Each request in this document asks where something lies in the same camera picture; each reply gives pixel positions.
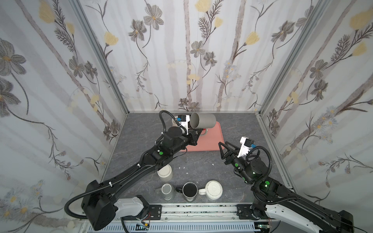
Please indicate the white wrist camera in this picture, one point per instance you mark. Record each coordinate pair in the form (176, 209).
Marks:
(246, 146)
(183, 121)

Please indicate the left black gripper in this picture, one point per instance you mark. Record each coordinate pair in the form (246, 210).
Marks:
(192, 140)

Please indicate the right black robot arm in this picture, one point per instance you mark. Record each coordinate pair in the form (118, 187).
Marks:
(274, 200)

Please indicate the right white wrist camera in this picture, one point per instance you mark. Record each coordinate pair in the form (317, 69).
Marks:
(246, 146)

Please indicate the black interior steel mug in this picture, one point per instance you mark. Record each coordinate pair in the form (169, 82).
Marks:
(189, 191)

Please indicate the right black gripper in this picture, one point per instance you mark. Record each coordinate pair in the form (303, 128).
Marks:
(231, 153)

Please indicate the pink rectangular tray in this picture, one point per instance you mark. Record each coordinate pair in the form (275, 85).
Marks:
(209, 141)

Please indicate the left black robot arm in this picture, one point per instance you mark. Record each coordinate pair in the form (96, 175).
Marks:
(97, 204)

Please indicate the white ribbed upside-down mug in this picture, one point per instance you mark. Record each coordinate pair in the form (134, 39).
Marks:
(213, 190)

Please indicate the white perforated cable duct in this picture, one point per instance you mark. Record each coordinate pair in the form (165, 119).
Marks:
(193, 227)

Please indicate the aluminium mounting rail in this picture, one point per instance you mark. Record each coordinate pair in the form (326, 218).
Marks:
(207, 212)

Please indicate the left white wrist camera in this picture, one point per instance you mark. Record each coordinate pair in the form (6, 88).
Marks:
(183, 121)

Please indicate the small grey mug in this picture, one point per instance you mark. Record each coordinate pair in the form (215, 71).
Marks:
(167, 191)

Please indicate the cream upside-down mug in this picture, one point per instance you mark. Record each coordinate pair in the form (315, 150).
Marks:
(165, 174)

